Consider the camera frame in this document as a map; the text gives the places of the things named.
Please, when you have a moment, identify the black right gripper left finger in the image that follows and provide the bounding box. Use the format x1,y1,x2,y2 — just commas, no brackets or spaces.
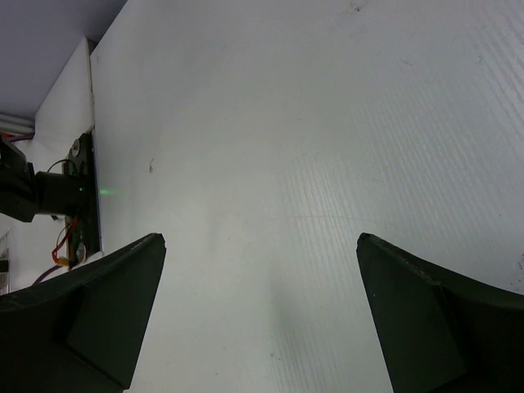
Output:
1,233,166,392

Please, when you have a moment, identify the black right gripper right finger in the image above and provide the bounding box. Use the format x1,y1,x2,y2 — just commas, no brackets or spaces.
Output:
356,233,523,392

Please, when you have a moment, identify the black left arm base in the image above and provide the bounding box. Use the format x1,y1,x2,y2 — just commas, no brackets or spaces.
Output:
51,132,102,269

